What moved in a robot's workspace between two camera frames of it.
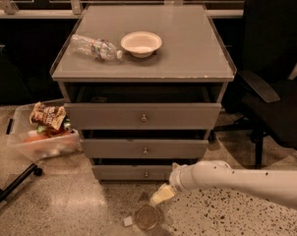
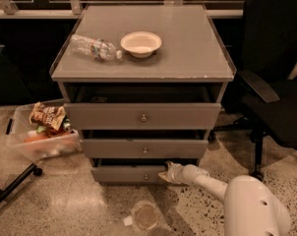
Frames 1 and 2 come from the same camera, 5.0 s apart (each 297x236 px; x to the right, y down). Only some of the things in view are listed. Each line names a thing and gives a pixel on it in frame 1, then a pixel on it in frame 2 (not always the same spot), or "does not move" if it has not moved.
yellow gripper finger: (163, 193) → (165, 175)
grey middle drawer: (144, 148) does not move
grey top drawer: (143, 115) does not move
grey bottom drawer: (132, 172) does not move
